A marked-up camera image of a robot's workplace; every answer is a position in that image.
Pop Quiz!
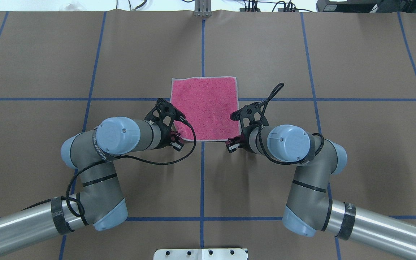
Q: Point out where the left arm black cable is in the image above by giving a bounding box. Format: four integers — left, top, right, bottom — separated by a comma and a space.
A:
20, 116, 197, 217

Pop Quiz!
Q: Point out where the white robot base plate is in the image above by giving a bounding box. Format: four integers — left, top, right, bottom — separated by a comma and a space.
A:
153, 248, 249, 260

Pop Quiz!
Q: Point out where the pink towel with grey back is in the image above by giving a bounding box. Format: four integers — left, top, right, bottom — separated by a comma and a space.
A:
170, 76, 241, 142

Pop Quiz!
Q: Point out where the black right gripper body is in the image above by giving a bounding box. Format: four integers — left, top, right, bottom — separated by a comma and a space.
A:
230, 102, 268, 152

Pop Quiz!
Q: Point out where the aluminium frame post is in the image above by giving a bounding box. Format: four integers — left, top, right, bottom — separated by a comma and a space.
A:
194, 0, 212, 18

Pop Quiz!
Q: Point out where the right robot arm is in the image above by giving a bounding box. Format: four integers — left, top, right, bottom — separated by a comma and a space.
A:
226, 100, 416, 260

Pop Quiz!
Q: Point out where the blue tape line lengthwise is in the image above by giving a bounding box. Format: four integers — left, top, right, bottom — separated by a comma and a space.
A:
199, 19, 206, 249

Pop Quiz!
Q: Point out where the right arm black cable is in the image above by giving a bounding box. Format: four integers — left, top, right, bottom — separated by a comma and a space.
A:
257, 82, 325, 166

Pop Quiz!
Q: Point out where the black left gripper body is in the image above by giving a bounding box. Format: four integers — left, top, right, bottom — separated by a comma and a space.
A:
144, 98, 187, 148

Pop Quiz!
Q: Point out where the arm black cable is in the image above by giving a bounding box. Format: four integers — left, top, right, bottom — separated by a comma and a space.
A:
257, 82, 325, 166
20, 116, 197, 217

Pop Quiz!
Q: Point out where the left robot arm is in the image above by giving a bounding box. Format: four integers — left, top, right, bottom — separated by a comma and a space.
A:
0, 98, 190, 257

